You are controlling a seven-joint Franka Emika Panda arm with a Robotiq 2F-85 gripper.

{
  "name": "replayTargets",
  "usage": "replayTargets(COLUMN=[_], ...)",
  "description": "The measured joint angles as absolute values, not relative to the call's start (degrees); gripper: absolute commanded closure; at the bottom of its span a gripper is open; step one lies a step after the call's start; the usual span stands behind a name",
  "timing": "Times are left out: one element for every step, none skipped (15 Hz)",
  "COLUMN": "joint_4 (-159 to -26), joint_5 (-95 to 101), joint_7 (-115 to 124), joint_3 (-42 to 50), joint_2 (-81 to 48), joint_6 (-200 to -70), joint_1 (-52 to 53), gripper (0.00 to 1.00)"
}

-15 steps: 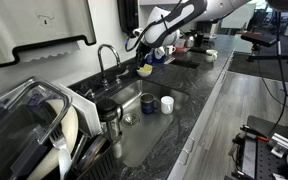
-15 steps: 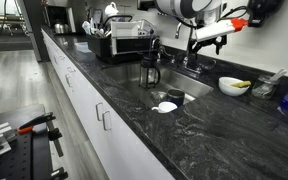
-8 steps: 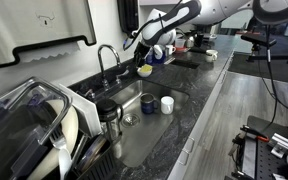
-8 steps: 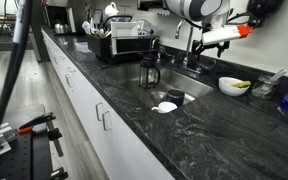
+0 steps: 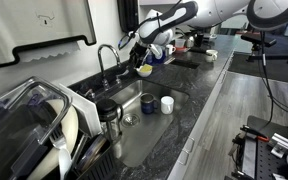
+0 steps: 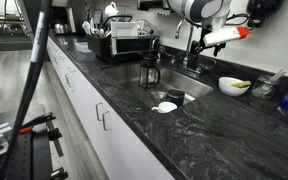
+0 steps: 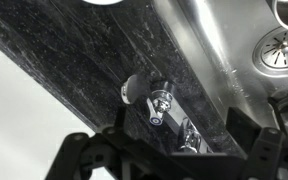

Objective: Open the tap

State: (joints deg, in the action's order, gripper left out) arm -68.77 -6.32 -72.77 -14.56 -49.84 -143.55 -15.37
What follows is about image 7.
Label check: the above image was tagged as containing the chrome tap lever handle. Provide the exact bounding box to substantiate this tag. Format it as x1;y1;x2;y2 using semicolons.
120;73;176;127

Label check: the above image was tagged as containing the chrome sink faucet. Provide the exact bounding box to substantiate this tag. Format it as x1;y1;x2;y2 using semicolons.
176;116;203;155

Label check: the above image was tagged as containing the round metal drain strainer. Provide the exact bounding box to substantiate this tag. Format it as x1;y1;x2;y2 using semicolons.
251;26;288;76

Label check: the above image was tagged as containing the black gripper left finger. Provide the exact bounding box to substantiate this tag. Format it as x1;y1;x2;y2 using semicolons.
44;105;172;180

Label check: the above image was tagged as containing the white plate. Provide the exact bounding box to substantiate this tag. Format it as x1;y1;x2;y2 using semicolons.
81;0;124;6

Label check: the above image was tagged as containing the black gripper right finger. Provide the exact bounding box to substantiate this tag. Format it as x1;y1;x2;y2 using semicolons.
225;105;288;180

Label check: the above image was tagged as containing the stainless steel sink basin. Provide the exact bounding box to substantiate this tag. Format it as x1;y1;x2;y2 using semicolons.
152;0;288;134

